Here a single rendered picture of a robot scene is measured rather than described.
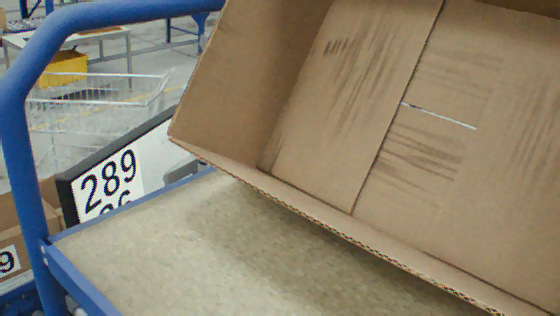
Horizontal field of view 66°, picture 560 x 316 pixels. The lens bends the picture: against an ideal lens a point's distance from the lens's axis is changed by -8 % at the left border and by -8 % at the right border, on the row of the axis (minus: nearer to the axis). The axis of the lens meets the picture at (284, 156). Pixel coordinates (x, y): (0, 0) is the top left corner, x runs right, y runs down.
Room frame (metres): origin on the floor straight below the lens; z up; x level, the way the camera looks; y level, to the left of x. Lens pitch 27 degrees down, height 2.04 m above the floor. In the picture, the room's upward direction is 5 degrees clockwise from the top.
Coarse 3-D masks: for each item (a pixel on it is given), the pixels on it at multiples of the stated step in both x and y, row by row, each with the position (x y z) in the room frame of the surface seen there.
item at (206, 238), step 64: (128, 0) 0.45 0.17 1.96; (192, 0) 0.51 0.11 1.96; (0, 128) 0.34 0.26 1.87; (192, 192) 0.46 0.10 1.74; (256, 192) 0.48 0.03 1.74; (64, 256) 0.32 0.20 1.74; (128, 256) 0.34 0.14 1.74; (192, 256) 0.35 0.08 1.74; (256, 256) 0.36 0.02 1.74; (320, 256) 0.37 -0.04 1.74
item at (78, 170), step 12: (168, 108) 1.18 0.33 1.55; (156, 120) 1.08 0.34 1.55; (132, 132) 1.01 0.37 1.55; (144, 132) 1.01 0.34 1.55; (156, 132) 1.06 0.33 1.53; (108, 144) 0.94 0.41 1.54; (120, 144) 0.93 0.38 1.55; (156, 144) 1.05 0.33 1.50; (96, 156) 0.87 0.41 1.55; (108, 156) 0.88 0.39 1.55; (156, 156) 1.04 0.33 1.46; (168, 156) 1.09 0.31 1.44; (72, 168) 0.81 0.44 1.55; (84, 168) 0.81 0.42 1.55; (144, 168) 0.99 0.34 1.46; (168, 168) 1.09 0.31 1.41; (60, 180) 0.76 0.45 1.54; (72, 180) 0.77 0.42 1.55; (144, 180) 0.98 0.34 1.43; (156, 180) 1.03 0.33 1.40; (60, 192) 0.76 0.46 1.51; (72, 192) 0.76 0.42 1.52; (72, 204) 0.75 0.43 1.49; (72, 216) 0.76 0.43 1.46
